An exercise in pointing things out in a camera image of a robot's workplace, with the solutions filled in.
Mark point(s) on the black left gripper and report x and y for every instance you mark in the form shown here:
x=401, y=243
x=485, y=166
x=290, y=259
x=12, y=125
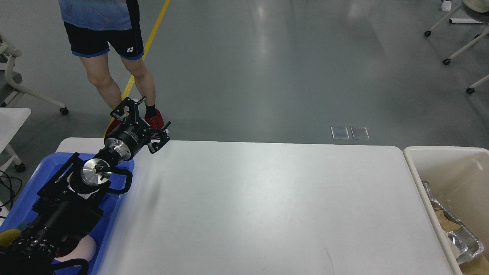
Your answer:
x=132, y=133

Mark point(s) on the pink plastic mug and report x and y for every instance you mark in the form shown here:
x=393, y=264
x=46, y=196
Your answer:
x=74, y=249

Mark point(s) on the aluminium foil tray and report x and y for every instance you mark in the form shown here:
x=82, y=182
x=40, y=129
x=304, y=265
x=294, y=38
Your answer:
x=460, y=236

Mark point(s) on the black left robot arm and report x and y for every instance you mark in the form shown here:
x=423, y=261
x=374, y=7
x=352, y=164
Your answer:
x=68, y=208

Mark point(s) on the person in blue shirt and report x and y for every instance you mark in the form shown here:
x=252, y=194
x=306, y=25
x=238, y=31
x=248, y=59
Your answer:
x=92, y=27

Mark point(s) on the blue plastic tray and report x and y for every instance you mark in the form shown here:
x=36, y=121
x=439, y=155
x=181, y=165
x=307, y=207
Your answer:
x=22, y=212

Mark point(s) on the blue home mug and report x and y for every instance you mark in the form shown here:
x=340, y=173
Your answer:
x=8, y=236

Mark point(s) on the clear floor plate left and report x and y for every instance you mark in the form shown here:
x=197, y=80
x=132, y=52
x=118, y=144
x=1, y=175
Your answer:
x=340, y=133

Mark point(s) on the clear floor plate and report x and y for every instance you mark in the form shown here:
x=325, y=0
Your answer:
x=360, y=133
x=340, y=133

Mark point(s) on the clear floor plate right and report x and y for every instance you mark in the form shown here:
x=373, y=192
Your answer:
x=360, y=133

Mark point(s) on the white plastic bin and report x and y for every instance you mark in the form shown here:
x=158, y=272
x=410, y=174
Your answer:
x=458, y=177

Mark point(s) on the white wheeled chair base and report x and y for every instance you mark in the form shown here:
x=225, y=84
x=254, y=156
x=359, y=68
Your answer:
x=461, y=28

